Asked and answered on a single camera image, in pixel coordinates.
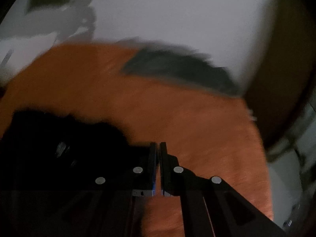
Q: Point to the dark wooden furniture panel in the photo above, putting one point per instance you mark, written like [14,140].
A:
[286,78]

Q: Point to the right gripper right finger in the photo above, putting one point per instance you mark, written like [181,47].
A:
[211,207]

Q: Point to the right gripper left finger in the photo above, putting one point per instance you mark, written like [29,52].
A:
[98,191]

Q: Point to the orange fleece blanket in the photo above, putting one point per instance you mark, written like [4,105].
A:
[209,135]

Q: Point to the dark grey folded cloth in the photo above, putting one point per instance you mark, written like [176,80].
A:
[184,69]

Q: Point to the black jacket with white lettering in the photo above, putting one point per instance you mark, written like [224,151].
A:
[39,141]

